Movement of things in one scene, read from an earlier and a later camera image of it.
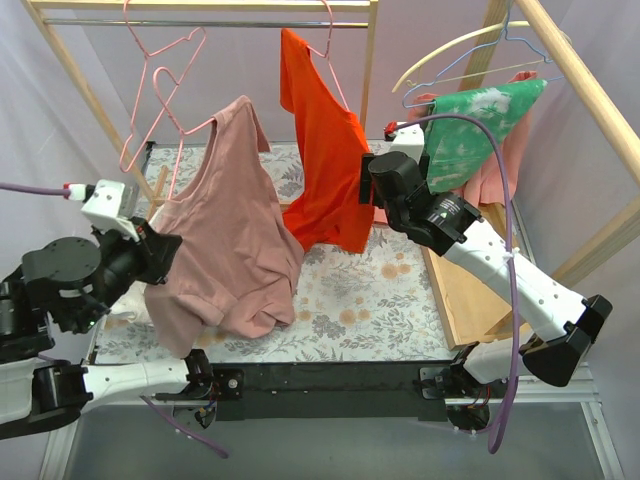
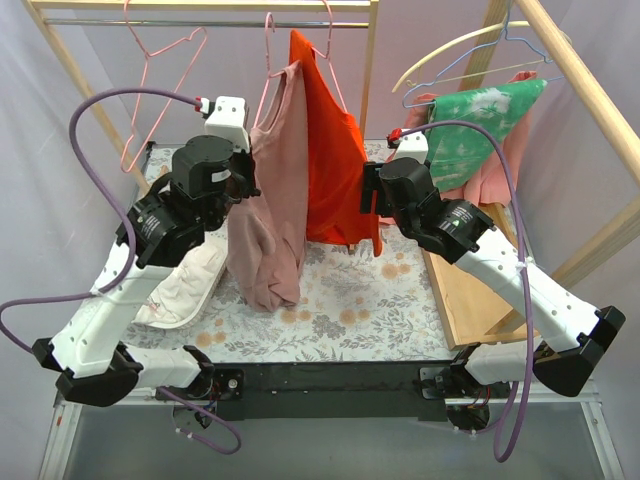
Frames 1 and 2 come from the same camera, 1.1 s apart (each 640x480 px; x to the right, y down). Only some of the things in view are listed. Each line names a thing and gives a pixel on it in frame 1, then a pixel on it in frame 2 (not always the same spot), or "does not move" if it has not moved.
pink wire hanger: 148,55 does not move
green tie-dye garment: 454,146 does not move
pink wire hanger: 175,122 -> 270,74
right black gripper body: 366,179 does not move
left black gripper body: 151,248 -> 248,173
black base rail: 341,391 does not move
